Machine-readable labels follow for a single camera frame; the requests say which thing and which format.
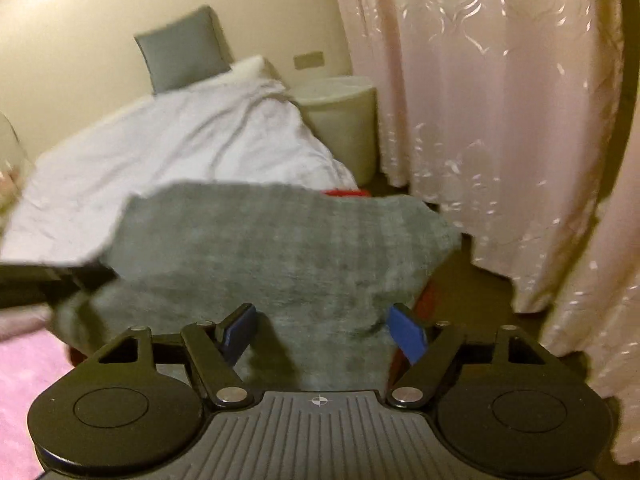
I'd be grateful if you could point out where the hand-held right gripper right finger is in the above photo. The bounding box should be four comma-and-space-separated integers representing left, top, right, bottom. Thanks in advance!
384, 303, 547, 409

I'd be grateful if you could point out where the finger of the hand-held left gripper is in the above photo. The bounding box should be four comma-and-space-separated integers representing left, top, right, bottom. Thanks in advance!
59, 259, 118, 293

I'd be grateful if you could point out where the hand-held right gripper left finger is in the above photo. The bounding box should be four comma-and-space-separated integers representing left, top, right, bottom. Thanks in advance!
89, 302, 258, 409

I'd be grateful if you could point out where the grey checked fleece garment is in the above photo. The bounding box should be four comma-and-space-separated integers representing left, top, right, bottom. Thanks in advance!
50, 180, 463, 394

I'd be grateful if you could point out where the pink floral bed sheet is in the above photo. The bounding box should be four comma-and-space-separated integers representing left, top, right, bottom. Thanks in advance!
0, 305, 83, 480

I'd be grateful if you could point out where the clear glass object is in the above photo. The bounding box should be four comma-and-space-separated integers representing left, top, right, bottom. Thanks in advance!
0, 111, 37, 211

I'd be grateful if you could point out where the light grey duvet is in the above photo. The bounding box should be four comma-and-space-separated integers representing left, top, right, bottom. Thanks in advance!
0, 55, 358, 267

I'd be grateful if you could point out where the white round laundry basket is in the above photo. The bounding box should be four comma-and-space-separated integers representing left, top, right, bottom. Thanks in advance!
289, 75, 379, 185

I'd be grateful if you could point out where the pink patterned curtain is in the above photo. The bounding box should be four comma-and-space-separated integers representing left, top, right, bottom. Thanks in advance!
325, 0, 640, 467

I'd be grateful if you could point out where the grey pillow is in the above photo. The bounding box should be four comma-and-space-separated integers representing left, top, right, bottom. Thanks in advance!
133, 5, 232, 96

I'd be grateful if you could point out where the wall socket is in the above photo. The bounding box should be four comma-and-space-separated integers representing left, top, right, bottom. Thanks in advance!
293, 51, 326, 71

